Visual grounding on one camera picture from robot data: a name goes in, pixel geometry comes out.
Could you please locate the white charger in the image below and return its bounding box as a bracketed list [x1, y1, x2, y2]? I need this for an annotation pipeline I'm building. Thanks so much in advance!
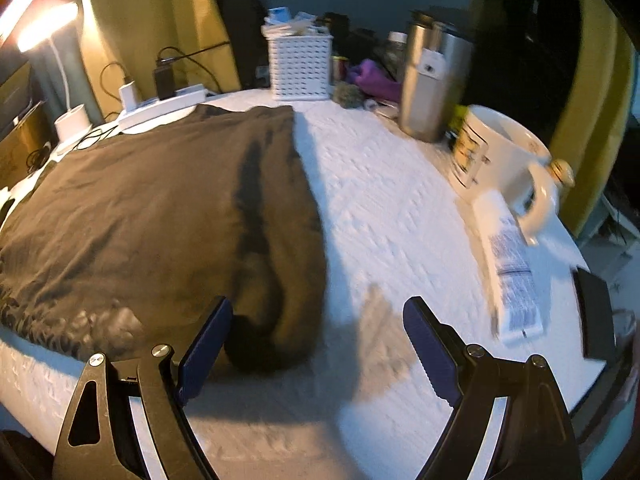
[118, 80, 141, 111]

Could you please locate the black charger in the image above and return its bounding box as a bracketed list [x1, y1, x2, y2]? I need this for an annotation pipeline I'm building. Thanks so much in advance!
[153, 64, 176, 101]

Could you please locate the white cartoon mug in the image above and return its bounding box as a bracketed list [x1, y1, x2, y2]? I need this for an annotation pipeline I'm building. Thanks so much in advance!
[447, 104, 561, 247]

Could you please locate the blue curtain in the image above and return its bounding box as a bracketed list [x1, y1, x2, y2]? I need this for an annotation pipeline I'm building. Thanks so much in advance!
[0, 0, 88, 116]

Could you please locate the steel tumbler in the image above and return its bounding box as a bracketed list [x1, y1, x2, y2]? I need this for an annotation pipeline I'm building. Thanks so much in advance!
[398, 10, 476, 143]

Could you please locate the dark grey t-shirt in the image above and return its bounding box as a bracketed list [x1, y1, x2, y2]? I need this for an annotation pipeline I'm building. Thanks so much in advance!
[0, 104, 328, 376]

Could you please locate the white power strip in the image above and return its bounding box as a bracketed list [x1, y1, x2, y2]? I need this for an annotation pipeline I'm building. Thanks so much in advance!
[116, 85, 207, 133]

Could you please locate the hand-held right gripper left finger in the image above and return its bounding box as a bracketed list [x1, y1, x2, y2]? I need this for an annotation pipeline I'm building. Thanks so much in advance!
[51, 296, 235, 480]

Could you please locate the white cream tube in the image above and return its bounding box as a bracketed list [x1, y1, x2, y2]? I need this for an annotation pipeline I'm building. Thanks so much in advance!
[472, 191, 546, 347]

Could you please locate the white woven basket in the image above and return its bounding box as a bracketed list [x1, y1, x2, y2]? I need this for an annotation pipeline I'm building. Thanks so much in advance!
[267, 25, 335, 102]

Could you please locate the black rectangular case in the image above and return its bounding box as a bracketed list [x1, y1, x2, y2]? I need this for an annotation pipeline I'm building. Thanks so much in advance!
[572, 267, 617, 361]

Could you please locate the narrow yellow curtain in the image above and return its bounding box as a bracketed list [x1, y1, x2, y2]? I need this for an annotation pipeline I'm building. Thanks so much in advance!
[547, 0, 640, 238]

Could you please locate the brown cardboard box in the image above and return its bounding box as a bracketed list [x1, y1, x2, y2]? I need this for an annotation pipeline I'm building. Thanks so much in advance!
[0, 100, 56, 191]

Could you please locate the grey fuzzy pouch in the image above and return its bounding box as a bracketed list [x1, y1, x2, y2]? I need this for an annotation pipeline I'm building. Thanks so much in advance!
[334, 82, 367, 109]

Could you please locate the purple cloth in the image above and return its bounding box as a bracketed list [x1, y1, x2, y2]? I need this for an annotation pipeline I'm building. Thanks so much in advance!
[347, 58, 403, 103]

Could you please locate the black charger cable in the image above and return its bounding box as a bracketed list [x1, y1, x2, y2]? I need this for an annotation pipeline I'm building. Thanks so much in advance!
[98, 61, 130, 111]
[157, 42, 232, 91]

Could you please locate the white desk lamp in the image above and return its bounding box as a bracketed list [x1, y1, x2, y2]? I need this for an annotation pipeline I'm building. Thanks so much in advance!
[17, 2, 92, 142]

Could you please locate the clear jar with white lid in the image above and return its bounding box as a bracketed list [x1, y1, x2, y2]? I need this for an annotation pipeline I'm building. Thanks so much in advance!
[385, 31, 410, 81]

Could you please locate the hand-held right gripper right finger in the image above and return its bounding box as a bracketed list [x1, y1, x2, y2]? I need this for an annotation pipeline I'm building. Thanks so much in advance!
[402, 296, 583, 480]

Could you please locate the wide yellow curtain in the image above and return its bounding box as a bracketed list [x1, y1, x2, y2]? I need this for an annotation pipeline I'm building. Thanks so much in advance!
[75, 0, 243, 121]

